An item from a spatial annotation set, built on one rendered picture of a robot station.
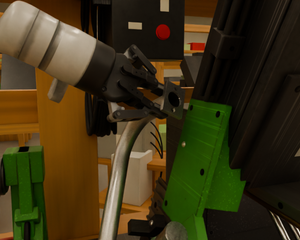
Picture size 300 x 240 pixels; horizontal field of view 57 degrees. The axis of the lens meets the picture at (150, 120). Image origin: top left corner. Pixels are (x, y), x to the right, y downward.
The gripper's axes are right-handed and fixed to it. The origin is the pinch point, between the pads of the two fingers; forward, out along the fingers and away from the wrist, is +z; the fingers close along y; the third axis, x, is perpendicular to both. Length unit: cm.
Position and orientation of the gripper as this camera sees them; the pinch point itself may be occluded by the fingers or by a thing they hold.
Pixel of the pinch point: (161, 101)
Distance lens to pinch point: 46.2
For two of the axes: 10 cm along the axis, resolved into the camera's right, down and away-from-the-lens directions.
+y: 1.7, -8.9, 4.2
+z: 8.1, 3.7, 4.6
